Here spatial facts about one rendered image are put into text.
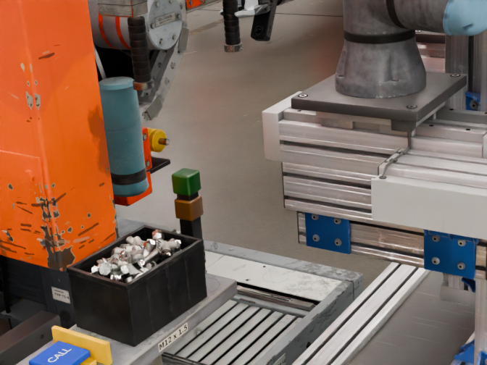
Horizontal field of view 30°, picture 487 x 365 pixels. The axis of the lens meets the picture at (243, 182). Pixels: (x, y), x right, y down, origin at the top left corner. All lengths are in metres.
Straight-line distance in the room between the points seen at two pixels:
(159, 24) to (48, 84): 0.53
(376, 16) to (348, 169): 0.27
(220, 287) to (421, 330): 0.51
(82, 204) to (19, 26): 0.35
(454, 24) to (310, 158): 0.36
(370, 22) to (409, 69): 0.10
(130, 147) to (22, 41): 0.57
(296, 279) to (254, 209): 0.70
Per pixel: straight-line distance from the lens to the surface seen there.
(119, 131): 2.01
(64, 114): 1.60
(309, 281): 2.49
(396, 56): 1.48
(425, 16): 1.40
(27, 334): 1.76
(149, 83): 1.89
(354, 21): 1.48
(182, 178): 1.64
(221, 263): 2.62
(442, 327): 2.02
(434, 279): 2.21
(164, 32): 2.05
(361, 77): 1.48
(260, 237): 2.94
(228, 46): 2.15
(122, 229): 2.55
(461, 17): 1.36
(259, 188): 3.34
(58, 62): 1.58
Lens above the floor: 1.24
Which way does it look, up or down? 21 degrees down
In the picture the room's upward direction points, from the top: 4 degrees counter-clockwise
